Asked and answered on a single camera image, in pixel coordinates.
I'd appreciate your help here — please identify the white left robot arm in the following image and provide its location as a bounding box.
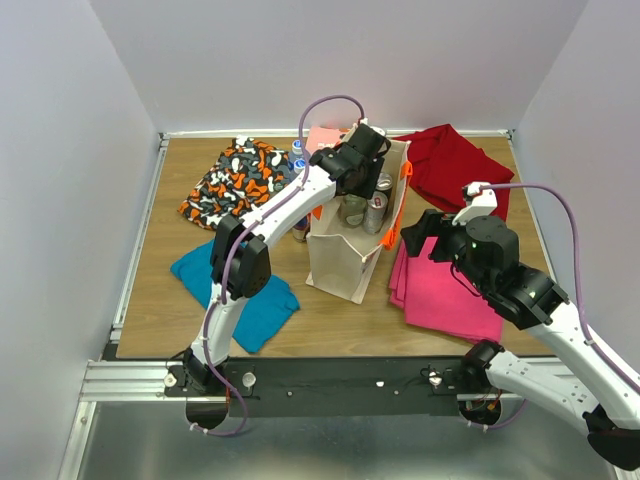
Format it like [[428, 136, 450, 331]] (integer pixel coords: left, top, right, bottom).
[[182, 123, 391, 395]]

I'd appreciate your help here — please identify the magenta folded cloth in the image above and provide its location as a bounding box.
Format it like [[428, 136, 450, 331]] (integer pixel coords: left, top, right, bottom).
[[389, 238, 504, 343]]

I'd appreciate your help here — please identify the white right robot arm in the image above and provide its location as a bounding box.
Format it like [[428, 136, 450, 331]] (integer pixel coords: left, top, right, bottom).
[[401, 210, 639, 471]]

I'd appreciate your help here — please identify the teal folded cloth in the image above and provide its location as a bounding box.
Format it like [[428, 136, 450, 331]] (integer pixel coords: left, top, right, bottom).
[[170, 240, 300, 354]]

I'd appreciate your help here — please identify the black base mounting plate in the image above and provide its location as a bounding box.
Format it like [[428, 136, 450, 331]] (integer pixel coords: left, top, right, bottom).
[[164, 355, 531, 419]]

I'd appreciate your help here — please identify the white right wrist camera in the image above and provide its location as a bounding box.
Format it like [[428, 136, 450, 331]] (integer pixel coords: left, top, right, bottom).
[[452, 182, 498, 226]]

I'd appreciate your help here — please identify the orange camouflage cloth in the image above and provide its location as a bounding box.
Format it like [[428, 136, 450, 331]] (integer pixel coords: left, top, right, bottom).
[[178, 136, 290, 230]]

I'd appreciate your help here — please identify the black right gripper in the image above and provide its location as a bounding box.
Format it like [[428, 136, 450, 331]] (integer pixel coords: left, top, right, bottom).
[[400, 206, 490, 293]]

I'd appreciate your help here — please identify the light pink printed cloth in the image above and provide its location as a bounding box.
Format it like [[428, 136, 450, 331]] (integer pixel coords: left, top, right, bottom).
[[305, 126, 349, 155]]

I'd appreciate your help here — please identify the beige canvas tote bag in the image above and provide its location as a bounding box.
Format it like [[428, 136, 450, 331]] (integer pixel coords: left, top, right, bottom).
[[307, 139, 413, 304]]

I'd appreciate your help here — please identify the dark red cloth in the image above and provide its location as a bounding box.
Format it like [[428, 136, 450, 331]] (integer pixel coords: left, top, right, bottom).
[[396, 124, 514, 212]]

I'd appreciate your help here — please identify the Pocari Sweat bottle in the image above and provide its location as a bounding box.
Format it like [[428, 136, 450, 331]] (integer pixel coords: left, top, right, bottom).
[[288, 139, 304, 167], [291, 158, 307, 179]]

